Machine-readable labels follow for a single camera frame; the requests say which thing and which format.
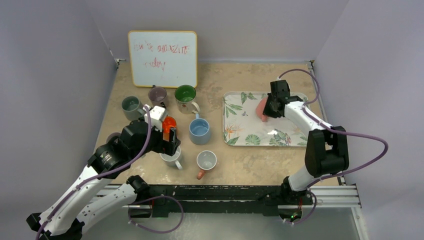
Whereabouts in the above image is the light blue mug front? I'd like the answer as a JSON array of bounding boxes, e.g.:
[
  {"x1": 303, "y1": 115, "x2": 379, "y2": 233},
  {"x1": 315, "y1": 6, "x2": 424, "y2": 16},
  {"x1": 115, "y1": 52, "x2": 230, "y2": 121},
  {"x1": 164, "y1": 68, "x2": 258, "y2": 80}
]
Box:
[{"x1": 159, "y1": 146, "x2": 183, "y2": 170}]

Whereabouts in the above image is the light blue mug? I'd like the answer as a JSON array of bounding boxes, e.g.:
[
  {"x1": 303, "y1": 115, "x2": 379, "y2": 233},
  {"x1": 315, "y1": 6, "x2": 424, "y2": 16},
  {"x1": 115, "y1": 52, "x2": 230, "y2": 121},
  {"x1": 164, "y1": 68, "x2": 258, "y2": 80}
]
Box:
[
  {"x1": 188, "y1": 113, "x2": 211, "y2": 145},
  {"x1": 159, "y1": 146, "x2": 183, "y2": 170}
]

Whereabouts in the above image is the lilac ribbed mug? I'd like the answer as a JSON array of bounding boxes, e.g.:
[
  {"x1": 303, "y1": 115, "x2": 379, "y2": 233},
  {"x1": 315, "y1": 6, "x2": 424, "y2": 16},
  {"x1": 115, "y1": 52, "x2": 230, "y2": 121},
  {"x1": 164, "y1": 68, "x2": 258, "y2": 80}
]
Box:
[{"x1": 106, "y1": 132, "x2": 121, "y2": 143}]

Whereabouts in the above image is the pink mug back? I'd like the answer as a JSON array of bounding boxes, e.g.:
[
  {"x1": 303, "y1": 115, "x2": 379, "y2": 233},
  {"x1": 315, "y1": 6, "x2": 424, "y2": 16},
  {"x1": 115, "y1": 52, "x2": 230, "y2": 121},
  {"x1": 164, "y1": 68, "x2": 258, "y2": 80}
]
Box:
[{"x1": 255, "y1": 97, "x2": 269, "y2": 122}]

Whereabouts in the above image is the pink mug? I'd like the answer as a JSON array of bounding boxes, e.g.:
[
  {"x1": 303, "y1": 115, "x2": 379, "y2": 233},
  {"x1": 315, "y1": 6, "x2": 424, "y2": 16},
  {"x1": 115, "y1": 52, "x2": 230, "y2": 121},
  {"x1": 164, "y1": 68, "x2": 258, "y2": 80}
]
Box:
[
  {"x1": 255, "y1": 97, "x2": 269, "y2": 122},
  {"x1": 196, "y1": 150, "x2": 218, "y2": 180}
]

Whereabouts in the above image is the bright orange mug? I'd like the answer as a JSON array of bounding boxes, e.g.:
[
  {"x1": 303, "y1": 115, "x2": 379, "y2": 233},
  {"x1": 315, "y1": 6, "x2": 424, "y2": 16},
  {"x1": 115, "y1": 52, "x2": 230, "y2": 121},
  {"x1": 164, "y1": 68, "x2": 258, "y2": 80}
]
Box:
[{"x1": 162, "y1": 116, "x2": 177, "y2": 134}]

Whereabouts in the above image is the grey-green ceramic mug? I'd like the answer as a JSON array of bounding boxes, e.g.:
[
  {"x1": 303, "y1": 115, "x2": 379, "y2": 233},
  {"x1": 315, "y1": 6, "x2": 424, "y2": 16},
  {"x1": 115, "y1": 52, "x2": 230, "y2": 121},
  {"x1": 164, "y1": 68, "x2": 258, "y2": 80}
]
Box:
[{"x1": 121, "y1": 96, "x2": 146, "y2": 121}]

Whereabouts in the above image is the light blue mug back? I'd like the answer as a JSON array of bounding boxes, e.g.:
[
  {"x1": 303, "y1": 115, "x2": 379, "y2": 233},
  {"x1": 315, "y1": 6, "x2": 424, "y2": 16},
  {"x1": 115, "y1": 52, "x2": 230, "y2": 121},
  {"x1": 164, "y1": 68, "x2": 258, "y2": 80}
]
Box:
[{"x1": 188, "y1": 113, "x2": 211, "y2": 145}]

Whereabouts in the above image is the pink mug front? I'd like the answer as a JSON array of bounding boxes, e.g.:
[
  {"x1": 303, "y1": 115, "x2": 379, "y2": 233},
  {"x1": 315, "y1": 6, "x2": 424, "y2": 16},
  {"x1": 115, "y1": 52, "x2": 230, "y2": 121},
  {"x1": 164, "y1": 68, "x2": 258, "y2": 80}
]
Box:
[{"x1": 196, "y1": 150, "x2": 218, "y2": 180}]

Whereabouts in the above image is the purple mug black handle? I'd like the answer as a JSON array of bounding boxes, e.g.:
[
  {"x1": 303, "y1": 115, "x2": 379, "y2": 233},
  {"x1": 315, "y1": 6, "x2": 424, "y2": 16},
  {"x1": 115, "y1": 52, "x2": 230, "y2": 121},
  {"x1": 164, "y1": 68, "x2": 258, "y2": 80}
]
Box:
[{"x1": 148, "y1": 86, "x2": 169, "y2": 109}]

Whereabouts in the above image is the cream illustrated mug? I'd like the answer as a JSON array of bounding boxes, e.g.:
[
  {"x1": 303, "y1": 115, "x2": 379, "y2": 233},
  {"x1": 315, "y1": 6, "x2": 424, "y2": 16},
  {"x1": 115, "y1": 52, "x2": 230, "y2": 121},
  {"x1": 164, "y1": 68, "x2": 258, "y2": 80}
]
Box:
[{"x1": 174, "y1": 84, "x2": 201, "y2": 115}]

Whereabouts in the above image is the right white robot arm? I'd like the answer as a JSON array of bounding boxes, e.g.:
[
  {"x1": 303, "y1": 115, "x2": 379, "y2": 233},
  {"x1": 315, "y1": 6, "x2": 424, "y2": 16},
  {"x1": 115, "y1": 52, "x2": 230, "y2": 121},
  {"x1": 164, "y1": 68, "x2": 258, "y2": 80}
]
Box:
[{"x1": 262, "y1": 80, "x2": 349, "y2": 204}]

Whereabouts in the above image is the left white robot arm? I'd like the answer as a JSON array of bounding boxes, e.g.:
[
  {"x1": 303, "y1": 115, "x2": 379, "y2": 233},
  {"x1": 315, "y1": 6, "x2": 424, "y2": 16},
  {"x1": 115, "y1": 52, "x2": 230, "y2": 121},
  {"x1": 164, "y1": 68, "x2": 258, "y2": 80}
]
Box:
[{"x1": 26, "y1": 117, "x2": 181, "y2": 240}]

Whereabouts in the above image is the leaf-patterned serving tray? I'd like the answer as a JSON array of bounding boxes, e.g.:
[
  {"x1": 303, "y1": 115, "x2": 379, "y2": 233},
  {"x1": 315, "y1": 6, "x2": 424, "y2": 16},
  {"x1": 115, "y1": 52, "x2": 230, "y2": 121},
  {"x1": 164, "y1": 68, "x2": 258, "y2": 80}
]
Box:
[{"x1": 222, "y1": 91, "x2": 307, "y2": 147}]

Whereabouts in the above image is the white dry-erase board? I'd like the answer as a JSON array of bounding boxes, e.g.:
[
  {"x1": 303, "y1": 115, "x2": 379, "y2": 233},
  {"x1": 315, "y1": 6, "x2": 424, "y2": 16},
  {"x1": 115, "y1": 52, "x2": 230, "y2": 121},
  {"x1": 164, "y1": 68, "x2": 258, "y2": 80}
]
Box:
[{"x1": 127, "y1": 30, "x2": 198, "y2": 89}]

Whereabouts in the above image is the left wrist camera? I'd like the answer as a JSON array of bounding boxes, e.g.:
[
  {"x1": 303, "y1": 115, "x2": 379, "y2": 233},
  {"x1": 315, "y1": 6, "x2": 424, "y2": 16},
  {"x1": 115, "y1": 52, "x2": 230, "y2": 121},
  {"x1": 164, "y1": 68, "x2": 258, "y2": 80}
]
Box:
[{"x1": 143, "y1": 104, "x2": 168, "y2": 132}]

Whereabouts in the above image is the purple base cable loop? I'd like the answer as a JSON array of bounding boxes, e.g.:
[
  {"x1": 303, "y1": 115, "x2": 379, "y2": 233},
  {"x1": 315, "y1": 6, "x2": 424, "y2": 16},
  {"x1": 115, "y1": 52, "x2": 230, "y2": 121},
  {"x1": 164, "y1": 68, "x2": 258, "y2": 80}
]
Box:
[{"x1": 127, "y1": 195, "x2": 185, "y2": 235}]

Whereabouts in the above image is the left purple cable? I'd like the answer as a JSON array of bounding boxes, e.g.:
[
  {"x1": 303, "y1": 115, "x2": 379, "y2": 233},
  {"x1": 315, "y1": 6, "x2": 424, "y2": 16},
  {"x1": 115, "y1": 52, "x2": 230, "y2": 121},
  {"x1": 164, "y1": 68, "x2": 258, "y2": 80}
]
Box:
[{"x1": 35, "y1": 104, "x2": 153, "y2": 240}]

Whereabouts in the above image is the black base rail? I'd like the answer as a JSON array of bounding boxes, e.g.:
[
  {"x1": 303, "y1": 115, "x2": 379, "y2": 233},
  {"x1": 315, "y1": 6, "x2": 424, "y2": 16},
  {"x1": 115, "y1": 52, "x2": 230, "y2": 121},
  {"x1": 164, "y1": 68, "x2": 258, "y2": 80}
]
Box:
[{"x1": 125, "y1": 174, "x2": 316, "y2": 222}]

